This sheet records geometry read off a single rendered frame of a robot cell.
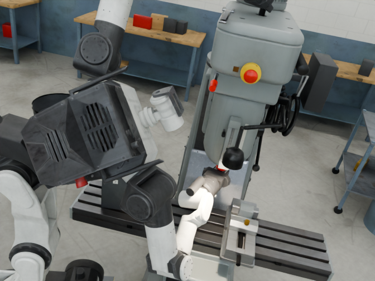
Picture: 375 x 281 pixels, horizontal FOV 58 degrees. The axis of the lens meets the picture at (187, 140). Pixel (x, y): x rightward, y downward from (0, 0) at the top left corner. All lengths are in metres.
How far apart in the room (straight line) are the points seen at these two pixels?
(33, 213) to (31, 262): 0.21
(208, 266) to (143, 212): 0.73
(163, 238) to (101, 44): 0.58
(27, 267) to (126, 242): 1.48
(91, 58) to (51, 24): 5.41
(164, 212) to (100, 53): 0.48
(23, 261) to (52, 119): 0.59
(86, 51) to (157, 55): 4.82
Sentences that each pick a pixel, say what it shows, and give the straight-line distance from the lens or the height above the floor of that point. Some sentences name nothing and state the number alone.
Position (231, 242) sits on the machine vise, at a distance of 1.50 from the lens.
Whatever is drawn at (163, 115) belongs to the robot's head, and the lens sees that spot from 1.00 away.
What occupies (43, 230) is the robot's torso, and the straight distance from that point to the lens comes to 1.28.
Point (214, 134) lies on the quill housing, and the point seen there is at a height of 1.46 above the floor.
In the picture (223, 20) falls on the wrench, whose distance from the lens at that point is 0.95.
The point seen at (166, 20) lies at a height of 1.04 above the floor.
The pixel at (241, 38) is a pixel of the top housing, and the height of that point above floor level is 1.85.
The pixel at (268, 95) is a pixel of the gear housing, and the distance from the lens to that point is 1.16.
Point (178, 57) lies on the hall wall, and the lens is 5.71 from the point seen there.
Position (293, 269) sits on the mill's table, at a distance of 1.68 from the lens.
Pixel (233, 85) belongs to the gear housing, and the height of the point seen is 1.68.
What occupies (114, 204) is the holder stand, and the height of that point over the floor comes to 0.96.
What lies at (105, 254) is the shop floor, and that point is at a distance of 2.69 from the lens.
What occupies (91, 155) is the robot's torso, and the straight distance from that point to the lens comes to 0.87.
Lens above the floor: 2.06
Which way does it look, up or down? 30 degrees down
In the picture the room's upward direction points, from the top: 11 degrees clockwise
